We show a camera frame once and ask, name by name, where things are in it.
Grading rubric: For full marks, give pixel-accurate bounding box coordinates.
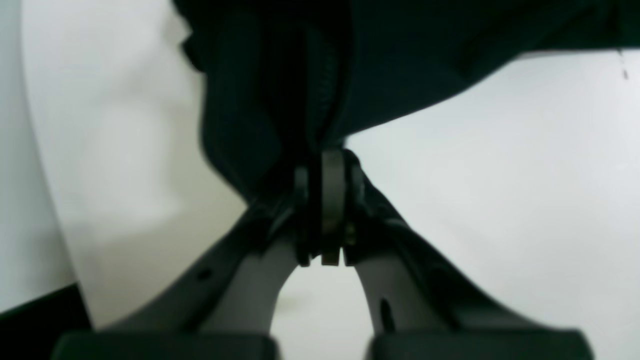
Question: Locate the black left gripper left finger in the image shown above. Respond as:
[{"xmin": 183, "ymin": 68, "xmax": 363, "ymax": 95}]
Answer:
[{"xmin": 52, "ymin": 166, "xmax": 311, "ymax": 360}]

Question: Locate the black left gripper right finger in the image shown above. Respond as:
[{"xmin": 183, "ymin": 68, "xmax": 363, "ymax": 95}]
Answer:
[{"xmin": 320, "ymin": 149, "xmax": 594, "ymax": 360}]

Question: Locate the black printed T-shirt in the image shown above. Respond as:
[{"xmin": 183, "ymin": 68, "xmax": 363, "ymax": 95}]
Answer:
[{"xmin": 174, "ymin": 0, "xmax": 639, "ymax": 201}]

